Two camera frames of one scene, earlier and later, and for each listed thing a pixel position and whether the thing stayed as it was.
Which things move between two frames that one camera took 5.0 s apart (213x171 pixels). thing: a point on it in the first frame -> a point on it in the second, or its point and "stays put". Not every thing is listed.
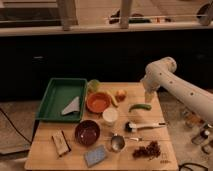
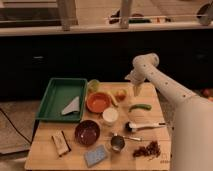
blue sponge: [95, 156] stays put
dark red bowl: [87, 132] stays put
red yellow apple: [120, 95] stays put
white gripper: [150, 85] -> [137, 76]
